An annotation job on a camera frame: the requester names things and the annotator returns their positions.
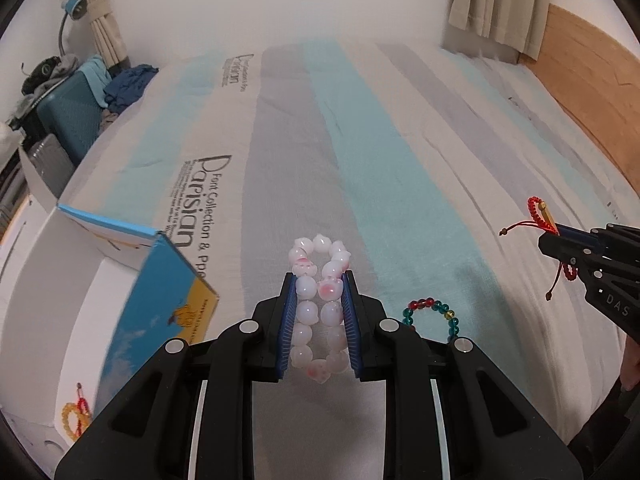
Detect dark blue clothes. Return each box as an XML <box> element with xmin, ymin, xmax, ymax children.
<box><xmin>103</xmin><ymin>64</ymin><xmax>160</xmax><ymax>114</ymax></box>

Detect tied beige curtain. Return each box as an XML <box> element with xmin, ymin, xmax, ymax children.
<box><xmin>75</xmin><ymin>0</ymin><xmax>130</xmax><ymax>69</ymax></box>

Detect grey hard suitcase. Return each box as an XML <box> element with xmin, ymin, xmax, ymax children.
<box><xmin>27</xmin><ymin>132</ymin><xmax>76</xmax><ymax>197</ymax></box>

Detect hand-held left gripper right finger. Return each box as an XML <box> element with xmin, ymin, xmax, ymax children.
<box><xmin>341</xmin><ymin>271</ymin><xmax>583</xmax><ymax>480</ymax></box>

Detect teal suitcase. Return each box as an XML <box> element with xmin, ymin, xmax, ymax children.
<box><xmin>36</xmin><ymin>72</ymin><xmax>108</xmax><ymax>166</ymax></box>

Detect blue desk lamp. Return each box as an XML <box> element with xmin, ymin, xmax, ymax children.
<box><xmin>57</xmin><ymin>0</ymin><xmax>90</xmax><ymax>56</ymax></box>

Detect yellow bead bracelet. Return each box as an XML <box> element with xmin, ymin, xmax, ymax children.
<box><xmin>61</xmin><ymin>400</ymin><xmax>94</xmax><ymax>444</ymax></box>

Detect light blue cloth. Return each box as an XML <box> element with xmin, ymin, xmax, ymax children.
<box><xmin>77</xmin><ymin>56</ymin><xmax>114</xmax><ymax>109</ymax></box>

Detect striped bed sheet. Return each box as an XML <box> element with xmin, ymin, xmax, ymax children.
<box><xmin>60</xmin><ymin>35</ymin><xmax>640</xmax><ymax>480</ymax></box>

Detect multicolour glass bead bracelet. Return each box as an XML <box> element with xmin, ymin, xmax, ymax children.
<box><xmin>401</xmin><ymin>297</ymin><xmax>460</xmax><ymax>344</ymax></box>

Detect black bag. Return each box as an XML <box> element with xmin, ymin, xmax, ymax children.
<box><xmin>20</xmin><ymin>55</ymin><xmax>81</xmax><ymax>97</ymax></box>

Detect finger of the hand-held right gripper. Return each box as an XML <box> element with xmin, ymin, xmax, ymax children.
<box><xmin>555</xmin><ymin>225</ymin><xmax>640</xmax><ymax>262</ymax></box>
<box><xmin>537</xmin><ymin>236</ymin><xmax>640</xmax><ymax>287</ymax></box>

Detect blue printed cardboard box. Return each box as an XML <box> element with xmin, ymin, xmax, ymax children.
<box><xmin>0</xmin><ymin>132</ymin><xmax>219</xmax><ymax>461</ymax></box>

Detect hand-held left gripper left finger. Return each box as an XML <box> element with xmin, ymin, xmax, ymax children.
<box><xmin>54</xmin><ymin>271</ymin><xmax>301</xmax><ymax>480</ymax></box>

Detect person's right hand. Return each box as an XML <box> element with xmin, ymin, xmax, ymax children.
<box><xmin>619</xmin><ymin>342</ymin><xmax>640</xmax><ymax>393</ymax></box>

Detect pink bead bracelet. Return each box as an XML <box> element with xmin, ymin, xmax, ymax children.
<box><xmin>289</xmin><ymin>234</ymin><xmax>351</xmax><ymax>382</ymax></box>

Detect wide beige curtain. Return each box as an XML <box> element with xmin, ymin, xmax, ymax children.
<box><xmin>447</xmin><ymin>0</ymin><xmax>551</xmax><ymax>62</ymax></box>

